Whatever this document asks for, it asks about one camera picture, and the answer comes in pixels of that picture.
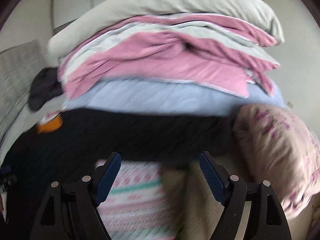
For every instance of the pink and grey folded blanket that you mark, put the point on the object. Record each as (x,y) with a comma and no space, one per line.
(212,50)

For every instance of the dark navy puffer jacket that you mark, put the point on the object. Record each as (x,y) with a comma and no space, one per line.
(44,88)

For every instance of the beige pillow on top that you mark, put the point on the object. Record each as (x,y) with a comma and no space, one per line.
(110,12)

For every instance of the pink floral pillow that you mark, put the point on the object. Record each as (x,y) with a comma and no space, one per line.
(278,146)

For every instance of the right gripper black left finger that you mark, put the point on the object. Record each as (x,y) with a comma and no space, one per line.
(69,211)

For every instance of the light blue folded blanket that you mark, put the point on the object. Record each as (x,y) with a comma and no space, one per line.
(152,97)

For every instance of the patterned pink teal blanket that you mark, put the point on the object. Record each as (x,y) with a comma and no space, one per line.
(136,206)

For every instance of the black quilted jacket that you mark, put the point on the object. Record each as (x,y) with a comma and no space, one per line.
(86,135)

